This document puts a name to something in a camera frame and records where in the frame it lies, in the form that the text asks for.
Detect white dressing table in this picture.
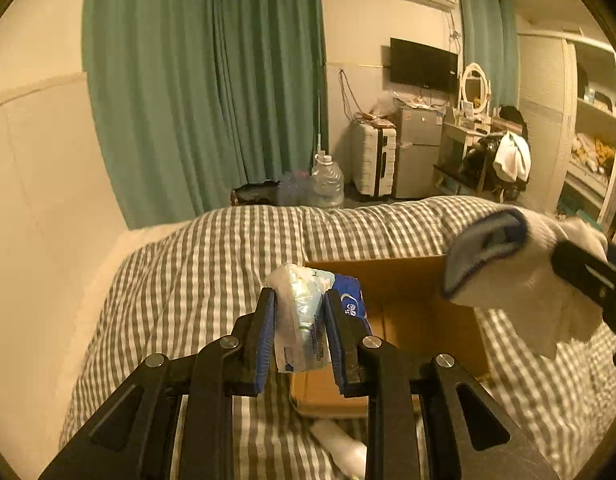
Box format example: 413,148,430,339
432,119,504,196

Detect small green curtain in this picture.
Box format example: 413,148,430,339
460,0,520,107

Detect brown cardboard box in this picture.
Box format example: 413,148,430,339
289,256,490,419

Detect black bin by curtain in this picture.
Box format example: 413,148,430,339
230,180,279,206

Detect white spray bottle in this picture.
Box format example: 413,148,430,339
310,419,367,479

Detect silver mini fridge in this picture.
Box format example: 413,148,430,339
393,107,442,200

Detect tissue pack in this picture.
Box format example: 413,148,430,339
265,263,367,374

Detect white suitcase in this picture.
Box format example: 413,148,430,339
351,119,397,197

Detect white round vanity mirror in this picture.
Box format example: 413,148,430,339
460,63,491,115

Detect clear water jug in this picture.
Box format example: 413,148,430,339
309,151,345,209

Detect white wardrobe shelves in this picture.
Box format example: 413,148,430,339
518,30,616,233

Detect large green curtain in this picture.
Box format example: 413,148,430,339
82,0,327,229

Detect black wall television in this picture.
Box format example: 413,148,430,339
389,38,457,93

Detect white and blue sock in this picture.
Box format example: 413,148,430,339
442,207,608,359

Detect white garment on chair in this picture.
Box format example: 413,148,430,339
492,132,532,183

